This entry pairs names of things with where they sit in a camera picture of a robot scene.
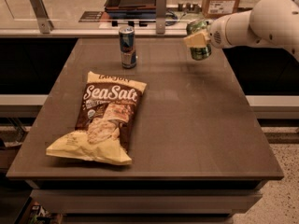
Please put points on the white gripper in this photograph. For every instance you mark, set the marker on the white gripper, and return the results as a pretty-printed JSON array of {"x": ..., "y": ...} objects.
[{"x": 217, "y": 34}]

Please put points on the green soda can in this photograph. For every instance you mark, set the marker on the green soda can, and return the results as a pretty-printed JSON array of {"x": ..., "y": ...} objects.
[{"x": 192, "y": 28}]

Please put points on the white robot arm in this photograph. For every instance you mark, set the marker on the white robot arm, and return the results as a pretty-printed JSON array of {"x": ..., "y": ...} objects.
[{"x": 270, "y": 24}]

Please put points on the blue silver energy drink can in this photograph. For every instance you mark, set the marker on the blue silver energy drink can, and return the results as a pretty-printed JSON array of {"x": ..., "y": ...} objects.
[{"x": 127, "y": 46}]

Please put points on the sea salt chips bag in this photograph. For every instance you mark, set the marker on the sea salt chips bag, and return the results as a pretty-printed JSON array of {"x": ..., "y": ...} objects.
[{"x": 105, "y": 120}]

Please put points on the middle metal glass bracket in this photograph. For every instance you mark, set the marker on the middle metal glass bracket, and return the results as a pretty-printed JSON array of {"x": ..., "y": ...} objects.
[{"x": 160, "y": 16}]

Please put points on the metal glass bracket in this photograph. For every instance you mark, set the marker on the metal glass bracket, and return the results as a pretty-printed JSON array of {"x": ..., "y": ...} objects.
[
  {"x": 43, "y": 21},
  {"x": 160, "y": 16}
]

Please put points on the left metal glass bracket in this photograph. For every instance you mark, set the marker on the left metal glass bracket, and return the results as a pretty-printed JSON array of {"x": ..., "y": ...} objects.
[{"x": 43, "y": 21}]

